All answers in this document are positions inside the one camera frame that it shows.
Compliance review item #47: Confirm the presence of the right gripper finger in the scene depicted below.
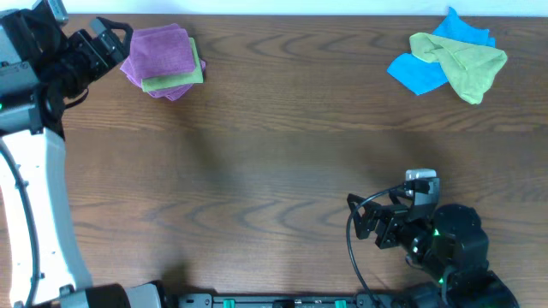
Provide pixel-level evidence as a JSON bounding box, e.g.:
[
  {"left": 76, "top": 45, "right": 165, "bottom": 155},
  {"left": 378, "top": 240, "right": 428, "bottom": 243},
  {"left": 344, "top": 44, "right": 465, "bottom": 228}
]
[
  {"left": 347, "top": 193, "right": 382, "bottom": 218},
  {"left": 354, "top": 213, "right": 378, "bottom": 240}
]

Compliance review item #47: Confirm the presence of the purple microfiber cloth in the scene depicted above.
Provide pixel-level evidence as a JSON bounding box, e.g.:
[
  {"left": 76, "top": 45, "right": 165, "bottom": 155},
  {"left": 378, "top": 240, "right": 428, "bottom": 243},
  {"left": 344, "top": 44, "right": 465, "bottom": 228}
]
[{"left": 128, "top": 24, "right": 197, "bottom": 80}]

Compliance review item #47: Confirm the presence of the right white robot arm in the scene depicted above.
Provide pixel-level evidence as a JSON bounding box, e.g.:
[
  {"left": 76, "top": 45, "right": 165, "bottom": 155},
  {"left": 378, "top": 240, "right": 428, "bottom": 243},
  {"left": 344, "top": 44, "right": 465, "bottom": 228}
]
[{"left": 346, "top": 169, "right": 518, "bottom": 307}]

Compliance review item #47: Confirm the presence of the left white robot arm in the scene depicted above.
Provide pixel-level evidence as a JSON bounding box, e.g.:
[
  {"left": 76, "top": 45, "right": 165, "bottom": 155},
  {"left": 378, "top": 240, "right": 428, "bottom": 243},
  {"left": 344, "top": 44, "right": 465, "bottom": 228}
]
[{"left": 1, "top": 1, "right": 166, "bottom": 307}]

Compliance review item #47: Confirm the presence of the folded green cloth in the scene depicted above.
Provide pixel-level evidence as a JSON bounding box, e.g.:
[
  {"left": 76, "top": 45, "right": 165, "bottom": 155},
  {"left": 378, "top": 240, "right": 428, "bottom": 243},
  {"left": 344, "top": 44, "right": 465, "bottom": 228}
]
[{"left": 141, "top": 38, "right": 204, "bottom": 92}]

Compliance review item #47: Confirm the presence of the folded purple cloth underneath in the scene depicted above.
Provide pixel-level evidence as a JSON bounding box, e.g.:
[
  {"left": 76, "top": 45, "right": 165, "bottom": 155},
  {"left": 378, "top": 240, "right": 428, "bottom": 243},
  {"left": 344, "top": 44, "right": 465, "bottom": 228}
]
[{"left": 120, "top": 60, "right": 193, "bottom": 101}]

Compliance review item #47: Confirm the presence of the crumpled blue cloth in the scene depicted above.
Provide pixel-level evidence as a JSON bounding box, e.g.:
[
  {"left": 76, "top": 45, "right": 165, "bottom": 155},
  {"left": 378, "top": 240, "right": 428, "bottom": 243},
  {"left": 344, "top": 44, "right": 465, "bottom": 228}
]
[{"left": 387, "top": 7, "right": 496, "bottom": 96}]

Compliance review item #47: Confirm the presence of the crumpled green cloth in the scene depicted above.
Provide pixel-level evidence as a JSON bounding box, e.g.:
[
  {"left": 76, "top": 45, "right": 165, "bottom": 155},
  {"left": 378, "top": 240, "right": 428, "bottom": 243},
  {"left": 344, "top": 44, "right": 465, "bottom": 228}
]
[{"left": 409, "top": 33, "right": 508, "bottom": 104}]

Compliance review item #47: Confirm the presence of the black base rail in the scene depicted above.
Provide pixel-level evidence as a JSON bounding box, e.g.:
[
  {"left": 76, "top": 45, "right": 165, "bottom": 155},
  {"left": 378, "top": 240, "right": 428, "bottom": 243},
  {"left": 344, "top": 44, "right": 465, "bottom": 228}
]
[{"left": 176, "top": 293, "right": 417, "bottom": 308}]

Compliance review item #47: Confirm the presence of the left black camera cable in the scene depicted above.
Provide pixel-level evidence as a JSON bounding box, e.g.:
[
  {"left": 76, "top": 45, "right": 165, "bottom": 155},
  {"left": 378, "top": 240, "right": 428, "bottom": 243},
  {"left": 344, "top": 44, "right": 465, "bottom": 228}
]
[{"left": 0, "top": 139, "right": 42, "bottom": 308}]

